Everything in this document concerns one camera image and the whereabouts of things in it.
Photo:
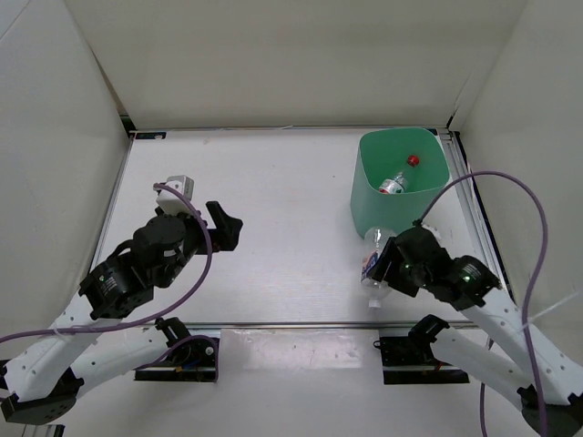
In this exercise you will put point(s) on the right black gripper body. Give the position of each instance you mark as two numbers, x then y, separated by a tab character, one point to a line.
407	279

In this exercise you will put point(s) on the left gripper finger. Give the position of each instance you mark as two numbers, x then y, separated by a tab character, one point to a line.
217	213
226	235

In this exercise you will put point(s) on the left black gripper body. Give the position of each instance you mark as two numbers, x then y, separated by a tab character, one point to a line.
193	244

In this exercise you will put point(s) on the clear bottle red label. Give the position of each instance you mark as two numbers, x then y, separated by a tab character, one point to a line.
403	179

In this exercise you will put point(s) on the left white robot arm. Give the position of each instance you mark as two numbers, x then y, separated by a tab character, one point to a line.
89	343

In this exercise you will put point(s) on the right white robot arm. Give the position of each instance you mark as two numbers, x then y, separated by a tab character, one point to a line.
542	382

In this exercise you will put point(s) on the green plastic bin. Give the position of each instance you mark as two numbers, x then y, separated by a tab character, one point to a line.
380	155

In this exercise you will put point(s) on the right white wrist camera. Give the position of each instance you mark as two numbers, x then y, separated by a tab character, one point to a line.
433	230

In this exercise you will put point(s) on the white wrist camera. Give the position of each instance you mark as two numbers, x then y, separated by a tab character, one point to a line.
169	202
433	230

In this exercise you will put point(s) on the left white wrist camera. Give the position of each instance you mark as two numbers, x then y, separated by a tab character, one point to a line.
169	202

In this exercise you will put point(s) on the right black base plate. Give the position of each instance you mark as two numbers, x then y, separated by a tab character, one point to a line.
403	363

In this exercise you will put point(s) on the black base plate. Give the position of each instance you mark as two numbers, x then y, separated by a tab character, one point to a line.
403	363
196	361

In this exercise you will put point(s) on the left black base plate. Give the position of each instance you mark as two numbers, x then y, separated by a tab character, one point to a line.
196	361

